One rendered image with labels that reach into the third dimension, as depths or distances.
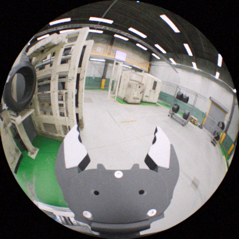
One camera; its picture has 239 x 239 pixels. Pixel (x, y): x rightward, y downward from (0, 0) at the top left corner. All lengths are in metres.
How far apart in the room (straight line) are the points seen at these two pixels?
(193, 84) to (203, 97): 2.00
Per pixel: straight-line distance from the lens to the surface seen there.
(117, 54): 4.25
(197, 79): 10.89
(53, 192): 1.32
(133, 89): 4.36
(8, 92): 1.00
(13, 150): 1.88
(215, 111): 10.41
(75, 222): 0.51
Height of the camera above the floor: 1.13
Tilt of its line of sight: 27 degrees down
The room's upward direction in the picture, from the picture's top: 12 degrees clockwise
